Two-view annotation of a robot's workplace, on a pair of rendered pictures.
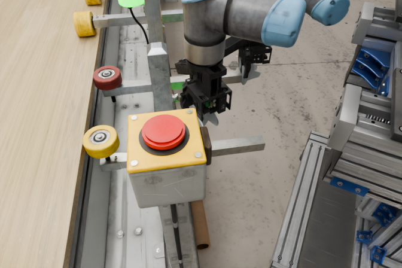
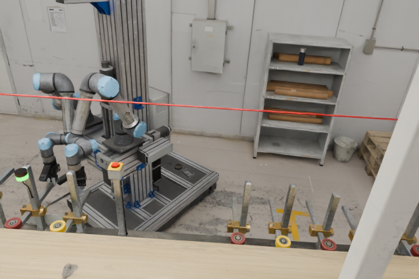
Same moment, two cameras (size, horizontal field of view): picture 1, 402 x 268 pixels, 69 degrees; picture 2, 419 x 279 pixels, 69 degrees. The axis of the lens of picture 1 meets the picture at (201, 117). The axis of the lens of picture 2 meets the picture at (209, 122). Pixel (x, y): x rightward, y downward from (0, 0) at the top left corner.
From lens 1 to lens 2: 1.62 m
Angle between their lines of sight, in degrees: 64
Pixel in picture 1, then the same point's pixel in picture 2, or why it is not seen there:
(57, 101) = (17, 242)
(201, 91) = (80, 178)
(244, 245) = not seen: hidden behind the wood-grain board
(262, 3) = (88, 144)
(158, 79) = (74, 180)
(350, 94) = (100, 155)
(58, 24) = not seen: outside the picture
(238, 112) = not seen: hidden behind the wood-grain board
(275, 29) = (95, 147)
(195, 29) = (77, 160)
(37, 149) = (46, 246)
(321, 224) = (115, 218)
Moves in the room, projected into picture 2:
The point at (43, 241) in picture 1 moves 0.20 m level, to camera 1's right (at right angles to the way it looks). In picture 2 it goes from (93, 240) to (111, 213)
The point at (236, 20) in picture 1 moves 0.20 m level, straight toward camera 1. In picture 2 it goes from (86, 151) to (115, 158)
